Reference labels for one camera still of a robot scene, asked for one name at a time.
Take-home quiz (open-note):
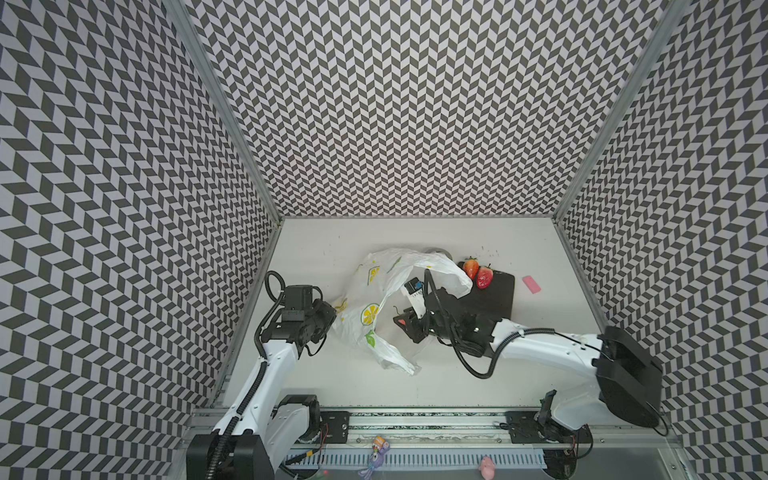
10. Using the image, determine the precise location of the white plastic bag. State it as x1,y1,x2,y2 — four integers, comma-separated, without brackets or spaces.
332,248,472,376

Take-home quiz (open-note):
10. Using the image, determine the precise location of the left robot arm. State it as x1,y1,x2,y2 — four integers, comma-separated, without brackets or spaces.
185,285,336,479

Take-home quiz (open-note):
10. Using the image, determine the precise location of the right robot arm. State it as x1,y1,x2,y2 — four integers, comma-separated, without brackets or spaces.
392,284,667,440

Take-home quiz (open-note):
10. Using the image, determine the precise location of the black tray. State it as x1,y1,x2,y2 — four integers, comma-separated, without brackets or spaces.
458,270,516,320

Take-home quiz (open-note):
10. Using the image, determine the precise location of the clear tape roll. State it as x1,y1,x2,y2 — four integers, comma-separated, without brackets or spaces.
424,247,453,261

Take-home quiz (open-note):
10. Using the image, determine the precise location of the pink eraser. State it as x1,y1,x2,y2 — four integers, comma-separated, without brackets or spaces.
522,275,542,294

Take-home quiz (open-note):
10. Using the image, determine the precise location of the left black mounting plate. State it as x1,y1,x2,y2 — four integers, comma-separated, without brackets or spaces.
297,410,351,445

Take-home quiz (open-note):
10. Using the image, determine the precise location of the black mounting plate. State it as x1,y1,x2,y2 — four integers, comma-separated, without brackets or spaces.
499,410,593,445
297,410,351,445

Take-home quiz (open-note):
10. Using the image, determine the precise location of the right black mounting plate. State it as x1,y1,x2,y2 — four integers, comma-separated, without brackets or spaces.
499,410,593,445

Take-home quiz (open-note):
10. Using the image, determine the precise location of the purple toy figure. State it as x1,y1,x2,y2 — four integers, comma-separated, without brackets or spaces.
358,436,391,480

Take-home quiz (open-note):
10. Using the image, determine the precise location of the pink toy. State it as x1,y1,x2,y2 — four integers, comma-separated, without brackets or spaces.
478,456,496,480

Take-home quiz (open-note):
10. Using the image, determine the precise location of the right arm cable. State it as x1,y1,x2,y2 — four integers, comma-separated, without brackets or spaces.
422,268,601,380

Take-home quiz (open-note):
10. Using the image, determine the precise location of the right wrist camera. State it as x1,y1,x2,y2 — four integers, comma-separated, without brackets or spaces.
401,277,426,318

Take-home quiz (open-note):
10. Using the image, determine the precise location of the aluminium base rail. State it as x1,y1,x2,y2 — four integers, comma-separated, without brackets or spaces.
179,406,685,451

